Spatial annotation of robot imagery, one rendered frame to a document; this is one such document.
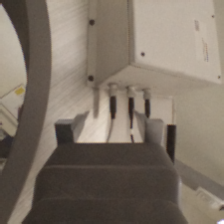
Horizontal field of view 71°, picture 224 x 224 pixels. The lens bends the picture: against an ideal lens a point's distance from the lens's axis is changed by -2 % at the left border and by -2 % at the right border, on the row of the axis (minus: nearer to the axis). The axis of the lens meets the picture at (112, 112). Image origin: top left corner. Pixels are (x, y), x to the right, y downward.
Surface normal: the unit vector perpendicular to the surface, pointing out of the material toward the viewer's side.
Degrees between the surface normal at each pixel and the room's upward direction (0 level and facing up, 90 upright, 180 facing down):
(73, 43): 90
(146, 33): 90
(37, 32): 90
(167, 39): 90
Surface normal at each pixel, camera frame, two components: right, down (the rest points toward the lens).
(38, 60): 0.47, -0.11
